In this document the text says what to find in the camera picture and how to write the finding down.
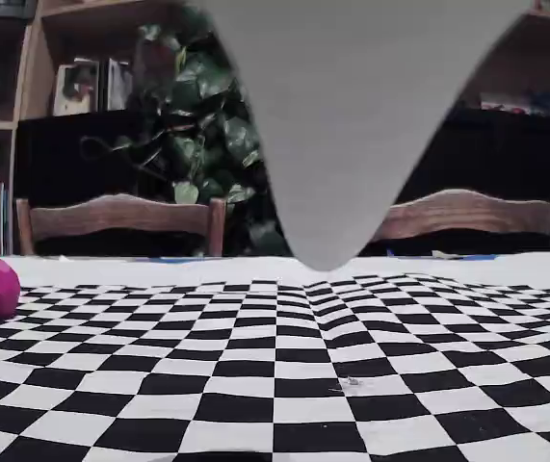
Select black cabinet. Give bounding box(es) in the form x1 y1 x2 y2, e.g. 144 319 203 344
15 108 550 256

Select green leafy plant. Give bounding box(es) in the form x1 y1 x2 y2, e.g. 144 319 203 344
79 9 296 259

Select brown wooden chair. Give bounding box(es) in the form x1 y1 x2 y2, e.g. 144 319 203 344
13 192 227 258
368 188 550 255

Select wooden bookshelf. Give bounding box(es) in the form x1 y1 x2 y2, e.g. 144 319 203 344
0 0 550 256

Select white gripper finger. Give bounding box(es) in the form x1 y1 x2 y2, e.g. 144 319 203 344
185 0 534 273

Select white picture box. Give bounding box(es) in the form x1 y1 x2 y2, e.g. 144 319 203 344
104 57 135 112
52 57 101 116

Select colourful shelf items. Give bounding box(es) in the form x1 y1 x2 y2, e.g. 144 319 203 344
478 88 550 116

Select black white checkerboard cloth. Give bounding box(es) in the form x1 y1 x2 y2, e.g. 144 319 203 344
0 253 550 462

